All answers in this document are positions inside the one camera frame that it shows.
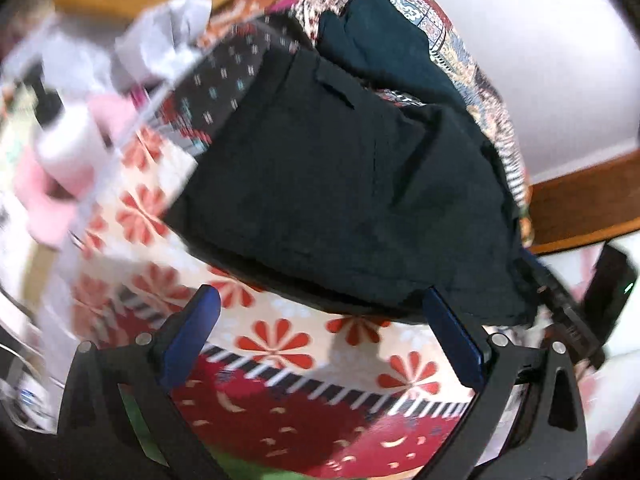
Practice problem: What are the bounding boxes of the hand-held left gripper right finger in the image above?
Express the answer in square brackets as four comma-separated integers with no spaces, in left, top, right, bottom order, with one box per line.
[422,287,589,480]

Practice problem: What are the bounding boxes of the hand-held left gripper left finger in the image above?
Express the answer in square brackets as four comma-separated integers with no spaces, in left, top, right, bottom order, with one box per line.
[56,285,236,480]

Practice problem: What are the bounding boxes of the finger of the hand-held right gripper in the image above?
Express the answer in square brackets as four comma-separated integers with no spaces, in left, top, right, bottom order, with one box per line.
[520,254,567,322]

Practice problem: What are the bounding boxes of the black pants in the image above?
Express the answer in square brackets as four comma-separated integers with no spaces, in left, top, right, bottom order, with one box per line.
[162,0,542,329]

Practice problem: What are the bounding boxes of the patchwork blanket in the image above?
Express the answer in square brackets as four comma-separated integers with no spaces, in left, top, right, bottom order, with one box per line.
[60,0,540,480]

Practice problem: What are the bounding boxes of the pink cloth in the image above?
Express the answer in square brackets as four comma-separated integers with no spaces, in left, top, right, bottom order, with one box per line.
[14,94,137,249]

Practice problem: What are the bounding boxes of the white bottle with black cap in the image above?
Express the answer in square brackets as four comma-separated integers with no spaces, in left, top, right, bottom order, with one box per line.
[34,85,104,197]

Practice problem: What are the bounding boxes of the white crumpled cloth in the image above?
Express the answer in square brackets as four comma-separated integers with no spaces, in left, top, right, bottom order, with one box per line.
[114,0,214,84]

